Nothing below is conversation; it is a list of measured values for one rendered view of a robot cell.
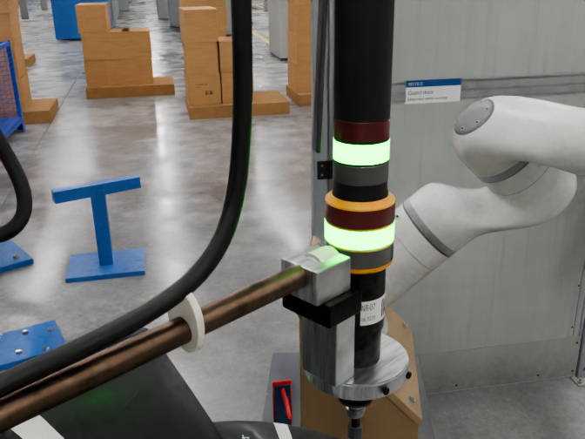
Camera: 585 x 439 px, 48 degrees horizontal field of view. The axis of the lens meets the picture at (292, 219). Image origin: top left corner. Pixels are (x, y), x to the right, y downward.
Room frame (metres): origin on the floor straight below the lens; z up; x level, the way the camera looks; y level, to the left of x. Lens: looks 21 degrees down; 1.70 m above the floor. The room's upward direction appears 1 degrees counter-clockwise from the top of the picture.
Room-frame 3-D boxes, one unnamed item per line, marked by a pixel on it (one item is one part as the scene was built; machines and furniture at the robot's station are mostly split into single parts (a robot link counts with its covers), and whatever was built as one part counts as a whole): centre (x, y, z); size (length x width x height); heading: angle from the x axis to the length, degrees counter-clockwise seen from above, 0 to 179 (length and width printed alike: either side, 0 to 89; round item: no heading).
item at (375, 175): (0.38, -0.04, 1.58); 0.03 x 0.03 x 0.01
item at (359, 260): (0.38, -0.04, 1.53); 0.04 x 0.04 x 0.01
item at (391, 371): (0.37, -0.03, 1.49); 0.09 x 0.07 x 0.10; 135
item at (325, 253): (0.36, -0.02, 1.53); 0.02 x 0.02 x 0.02; 45
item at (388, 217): (0.38, -0.04, 1.56); 0.04 x 0.04 x 0.01
